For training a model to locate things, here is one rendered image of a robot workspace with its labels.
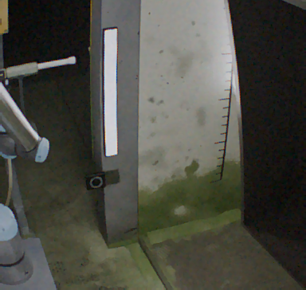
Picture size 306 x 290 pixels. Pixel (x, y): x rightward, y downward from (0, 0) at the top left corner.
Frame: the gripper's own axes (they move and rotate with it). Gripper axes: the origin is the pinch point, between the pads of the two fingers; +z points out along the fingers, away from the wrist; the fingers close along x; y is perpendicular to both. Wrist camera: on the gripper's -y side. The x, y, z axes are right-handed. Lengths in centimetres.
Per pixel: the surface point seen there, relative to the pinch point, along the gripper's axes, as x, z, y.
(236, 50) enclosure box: 81, -59, -23
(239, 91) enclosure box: 82, -61, -7
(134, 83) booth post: 62, -6, 11
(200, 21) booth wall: 94, -6, -18
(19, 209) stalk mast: 0, 15, 86
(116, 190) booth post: 53, -6, 67
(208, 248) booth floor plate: 98, -29, 105
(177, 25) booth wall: 82, -6, -16
